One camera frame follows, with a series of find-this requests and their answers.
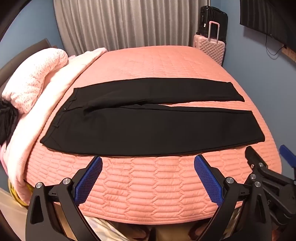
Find black suitcase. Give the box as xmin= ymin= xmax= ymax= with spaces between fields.
xmin=196 ymin=6 xmax=228 ymax=43

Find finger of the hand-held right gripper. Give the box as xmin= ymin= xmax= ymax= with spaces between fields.
xmin=245 ymin=146 xmax=270 ymax=183
xmin=279 ymin=145 xmax=296 ymax=171

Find grey curtain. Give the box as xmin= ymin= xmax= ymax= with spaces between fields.
xmin=53 ymin=0 xmax=210 ymax=55

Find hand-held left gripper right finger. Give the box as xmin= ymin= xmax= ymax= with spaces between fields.
xmin=194 ymin=154 xmax=272 ymax=241

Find wall television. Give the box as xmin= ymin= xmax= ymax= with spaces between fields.
xmin=239 ymin=0 xmax=296 ymax=49

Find pink dotted blanket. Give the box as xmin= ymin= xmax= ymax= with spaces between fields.
xmin=2 ymin=47 xmax=68 ymax=114

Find pink suitcase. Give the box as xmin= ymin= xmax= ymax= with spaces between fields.
xmin=193 ymin=21 xmax=226 ymax=66

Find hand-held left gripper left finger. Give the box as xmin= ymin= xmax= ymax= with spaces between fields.
xmin=26 ymin=156 xmax=103 ymax=241

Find black cable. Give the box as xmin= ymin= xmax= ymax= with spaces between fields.
xmin=265 ymin=35 xmax=285 ymax=56

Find black cloth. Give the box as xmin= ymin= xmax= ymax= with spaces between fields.
xmin=0 ymin=100 xmax=20 ymax=144

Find yellow object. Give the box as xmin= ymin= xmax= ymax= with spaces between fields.
xmin=8 ymin=178 xmax=31 ymax=207

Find black pants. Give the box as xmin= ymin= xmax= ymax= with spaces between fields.
xmin=40 ymin=77 xmax=266 ymax=157

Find person's patterned clothing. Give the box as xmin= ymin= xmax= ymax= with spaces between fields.
xmin=85 ymin=215 xmax=131 ymax=241

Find pink quilted bed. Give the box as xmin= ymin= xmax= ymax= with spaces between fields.
xmin=23 ymin=45 xmax=284 ymax=225

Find light pink blanket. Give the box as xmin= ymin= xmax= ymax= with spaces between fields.
xmin=0 ymin=47 xmax=108 ymax=193

